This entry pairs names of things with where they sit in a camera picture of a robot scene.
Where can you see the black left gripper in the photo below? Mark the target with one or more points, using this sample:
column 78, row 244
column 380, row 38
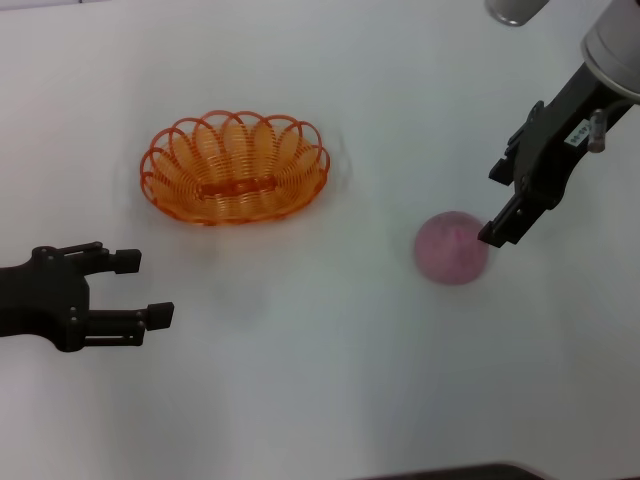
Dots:
column 42, row 300

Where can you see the pink foam peach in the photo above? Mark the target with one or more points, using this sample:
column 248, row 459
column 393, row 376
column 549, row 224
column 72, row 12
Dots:
column 447, row 252

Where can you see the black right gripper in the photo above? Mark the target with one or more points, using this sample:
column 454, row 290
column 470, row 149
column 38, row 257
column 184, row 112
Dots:
column 555, row 150

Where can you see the dark robot torso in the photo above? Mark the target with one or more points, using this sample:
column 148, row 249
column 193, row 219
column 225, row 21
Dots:
column 500, row 472

